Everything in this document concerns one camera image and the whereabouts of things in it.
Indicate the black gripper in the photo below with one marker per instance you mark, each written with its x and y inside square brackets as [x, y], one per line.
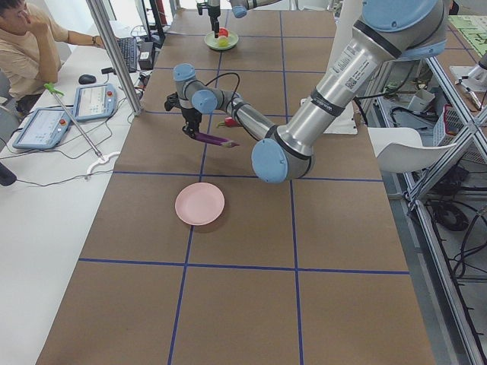
[189, 114]
[214, 12]

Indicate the seated person beige shirt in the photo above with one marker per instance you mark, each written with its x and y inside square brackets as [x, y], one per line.
[29, 55]

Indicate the brown paper table cover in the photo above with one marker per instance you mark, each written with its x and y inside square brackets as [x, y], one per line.
[303, 272]

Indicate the purple eggplant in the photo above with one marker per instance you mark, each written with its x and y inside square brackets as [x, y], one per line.
[211, 139]

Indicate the white plastic chair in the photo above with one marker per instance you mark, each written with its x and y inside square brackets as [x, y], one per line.
[400, 150]

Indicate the yellow pink peach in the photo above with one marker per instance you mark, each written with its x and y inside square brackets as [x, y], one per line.
[222, 42]

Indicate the far blue teach pendant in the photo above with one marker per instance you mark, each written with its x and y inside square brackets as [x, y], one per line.
[94, 101]

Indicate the aluminium frame post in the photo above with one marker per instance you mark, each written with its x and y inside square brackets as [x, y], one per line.
[102, 22]

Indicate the pink plate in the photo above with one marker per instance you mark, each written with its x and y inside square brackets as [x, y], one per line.
[199, 204]

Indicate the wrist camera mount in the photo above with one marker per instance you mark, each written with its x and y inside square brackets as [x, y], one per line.
[201, 6]
[172, 101]

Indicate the black keyboard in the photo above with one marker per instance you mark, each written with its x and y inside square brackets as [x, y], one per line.
[129, 50]

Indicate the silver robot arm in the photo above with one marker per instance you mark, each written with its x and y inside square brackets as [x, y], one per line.
[238, 7]
[382, 31]

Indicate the green plate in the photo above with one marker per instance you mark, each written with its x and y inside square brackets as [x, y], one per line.
[210, 41]

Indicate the blue teach pendant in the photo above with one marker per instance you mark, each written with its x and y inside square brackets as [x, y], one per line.
[94, 101]
[44, 129]

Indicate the white camera stand column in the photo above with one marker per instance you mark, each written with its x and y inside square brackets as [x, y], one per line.
[339, 68]

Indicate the red chili pepper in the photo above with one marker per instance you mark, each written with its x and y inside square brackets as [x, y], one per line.
[229, 123]

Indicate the white curved hook piece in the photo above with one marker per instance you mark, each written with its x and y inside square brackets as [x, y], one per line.
[99, 163]

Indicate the metal grabber stick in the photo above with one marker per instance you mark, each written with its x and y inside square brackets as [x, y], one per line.
[55, 93]

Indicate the black computer mouse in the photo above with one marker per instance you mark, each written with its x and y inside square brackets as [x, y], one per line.
[87, 79]

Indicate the near blue teach pendant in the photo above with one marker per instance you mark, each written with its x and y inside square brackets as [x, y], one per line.
[44, 129]

